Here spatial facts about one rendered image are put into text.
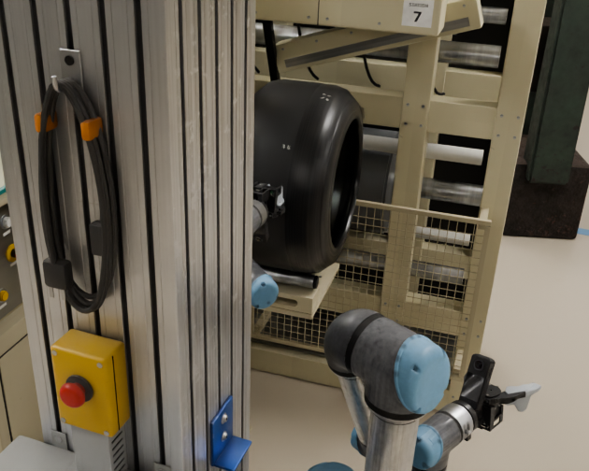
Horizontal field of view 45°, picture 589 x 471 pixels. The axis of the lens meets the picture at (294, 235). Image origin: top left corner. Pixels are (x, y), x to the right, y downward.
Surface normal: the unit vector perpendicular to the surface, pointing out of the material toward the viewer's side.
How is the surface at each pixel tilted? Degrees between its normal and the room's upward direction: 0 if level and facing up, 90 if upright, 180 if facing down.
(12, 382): 90
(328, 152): 62
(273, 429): 0
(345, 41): 90
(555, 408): 0
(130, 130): 90
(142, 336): 90
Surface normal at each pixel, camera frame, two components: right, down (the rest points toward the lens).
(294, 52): -0.30, 0.41
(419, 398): 0.69, 0.22
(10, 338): 0.96, 0.16
